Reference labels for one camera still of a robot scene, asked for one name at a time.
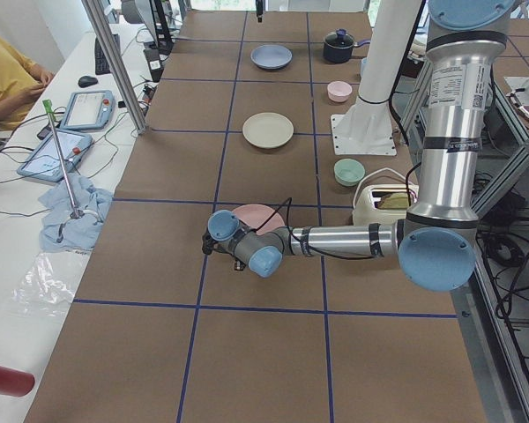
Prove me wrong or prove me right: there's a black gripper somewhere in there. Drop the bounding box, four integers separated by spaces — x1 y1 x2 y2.
234 258 246 271

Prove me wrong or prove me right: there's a pink plate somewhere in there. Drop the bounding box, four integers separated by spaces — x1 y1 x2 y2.
233 204 286 235

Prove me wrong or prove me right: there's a blue plate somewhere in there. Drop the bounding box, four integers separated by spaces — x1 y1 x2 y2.
250 44 293 71

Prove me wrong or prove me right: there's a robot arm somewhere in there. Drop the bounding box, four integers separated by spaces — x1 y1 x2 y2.
202 1 517 291

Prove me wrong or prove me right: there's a dark blue lidded pot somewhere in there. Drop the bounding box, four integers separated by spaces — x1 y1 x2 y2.
323 28 370 64

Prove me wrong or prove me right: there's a black monitor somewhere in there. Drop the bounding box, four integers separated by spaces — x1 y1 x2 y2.
121 0 174 56

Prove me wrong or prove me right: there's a pink bowl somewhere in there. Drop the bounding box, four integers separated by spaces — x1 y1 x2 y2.
327 80 353 103

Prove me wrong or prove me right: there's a light blue cup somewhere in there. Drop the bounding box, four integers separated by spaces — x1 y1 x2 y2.
360 57 368 79

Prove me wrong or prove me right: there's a black power strip box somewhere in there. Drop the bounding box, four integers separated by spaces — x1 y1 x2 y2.
143 48 164 82

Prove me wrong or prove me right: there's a cream plate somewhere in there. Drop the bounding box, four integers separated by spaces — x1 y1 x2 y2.
242 112 294 149

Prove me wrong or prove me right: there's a green bowl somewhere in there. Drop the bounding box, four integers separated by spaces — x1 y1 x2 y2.
333 158 365 187

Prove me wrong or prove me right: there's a cream toaster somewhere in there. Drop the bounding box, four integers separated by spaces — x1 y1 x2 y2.
352 167 418 226

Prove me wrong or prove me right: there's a black keyboard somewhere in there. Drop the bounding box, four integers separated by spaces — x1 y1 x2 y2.
93 33 121 76

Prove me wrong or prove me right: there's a toast slice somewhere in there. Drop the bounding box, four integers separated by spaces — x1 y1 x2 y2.
377 192 410 210

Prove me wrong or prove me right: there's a blue cloth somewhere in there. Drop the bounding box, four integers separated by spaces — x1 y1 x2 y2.
39 174 113 252

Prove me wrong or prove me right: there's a black computer mouse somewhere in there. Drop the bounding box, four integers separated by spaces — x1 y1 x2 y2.
78 75 98 88

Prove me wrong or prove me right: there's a clear plastic bag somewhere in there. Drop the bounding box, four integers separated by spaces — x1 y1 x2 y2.
7 251 89 322

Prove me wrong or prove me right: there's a far teach pendant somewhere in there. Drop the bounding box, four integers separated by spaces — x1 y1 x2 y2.
60 90 115 131

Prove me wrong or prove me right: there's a teach pendant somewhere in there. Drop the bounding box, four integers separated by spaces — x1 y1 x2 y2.
60 90 115 131
17 130 93 182

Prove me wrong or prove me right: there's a near teach pendant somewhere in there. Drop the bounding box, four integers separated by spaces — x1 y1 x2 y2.
17 130 93 182

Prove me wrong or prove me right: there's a person in yellow shirt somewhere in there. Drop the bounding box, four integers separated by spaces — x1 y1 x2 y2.
0 37 55 130

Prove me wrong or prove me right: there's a red bottle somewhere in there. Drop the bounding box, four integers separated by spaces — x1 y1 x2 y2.
0 366 35 397

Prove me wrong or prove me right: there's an aluminium frame post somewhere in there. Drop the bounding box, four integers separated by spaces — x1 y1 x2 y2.
81 0 146 135

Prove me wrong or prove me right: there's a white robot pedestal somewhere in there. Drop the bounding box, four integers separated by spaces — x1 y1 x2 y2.
332 0 424 156

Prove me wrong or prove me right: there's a green handled grabber stick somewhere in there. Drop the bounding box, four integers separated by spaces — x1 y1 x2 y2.
42 100 102 222

